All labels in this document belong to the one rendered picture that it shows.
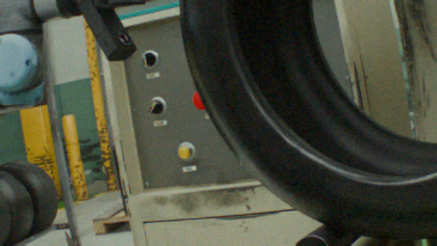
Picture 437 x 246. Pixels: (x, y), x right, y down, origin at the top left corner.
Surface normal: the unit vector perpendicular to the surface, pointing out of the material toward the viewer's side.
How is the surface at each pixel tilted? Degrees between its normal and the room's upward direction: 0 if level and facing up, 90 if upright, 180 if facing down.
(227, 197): 90
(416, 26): 90
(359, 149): 82
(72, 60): 90
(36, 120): 90
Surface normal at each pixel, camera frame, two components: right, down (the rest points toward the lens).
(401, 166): -0.39, -0.06
